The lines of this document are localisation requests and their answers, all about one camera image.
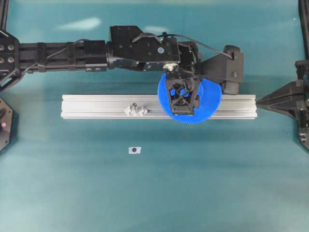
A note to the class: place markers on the black right frame post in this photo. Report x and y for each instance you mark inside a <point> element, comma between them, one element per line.
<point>303,8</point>

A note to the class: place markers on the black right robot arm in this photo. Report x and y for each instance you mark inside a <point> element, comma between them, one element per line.
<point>292,100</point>

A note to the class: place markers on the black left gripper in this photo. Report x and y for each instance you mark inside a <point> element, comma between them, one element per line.
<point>186,68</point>

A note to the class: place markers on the black frame post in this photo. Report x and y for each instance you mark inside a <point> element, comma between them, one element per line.
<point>303,8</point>
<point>4,5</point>

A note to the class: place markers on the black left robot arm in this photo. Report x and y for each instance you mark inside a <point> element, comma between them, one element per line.
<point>128,48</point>

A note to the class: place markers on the clear bracket left inner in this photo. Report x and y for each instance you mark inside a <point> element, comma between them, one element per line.
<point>142,111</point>

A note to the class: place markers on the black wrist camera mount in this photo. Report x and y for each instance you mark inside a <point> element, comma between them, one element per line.
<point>227,72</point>

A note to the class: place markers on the black left frame post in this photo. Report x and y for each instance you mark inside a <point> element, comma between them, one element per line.
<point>4,5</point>

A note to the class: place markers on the silver aluminium extrusion rail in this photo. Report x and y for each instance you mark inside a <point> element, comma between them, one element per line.
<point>112,106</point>

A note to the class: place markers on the clear bracket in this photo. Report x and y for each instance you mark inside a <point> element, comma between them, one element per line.
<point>142,111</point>
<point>130,110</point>

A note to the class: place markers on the large blue plastic gear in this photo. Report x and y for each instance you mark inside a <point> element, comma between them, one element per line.
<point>210,97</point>

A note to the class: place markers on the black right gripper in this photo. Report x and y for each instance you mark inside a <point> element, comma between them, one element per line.
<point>300,97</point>

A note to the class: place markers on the small white marker sticker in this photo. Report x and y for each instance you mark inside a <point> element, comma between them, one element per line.
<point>134,150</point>

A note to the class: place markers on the clear bracket left outer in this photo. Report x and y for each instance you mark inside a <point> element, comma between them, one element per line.
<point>130,110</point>

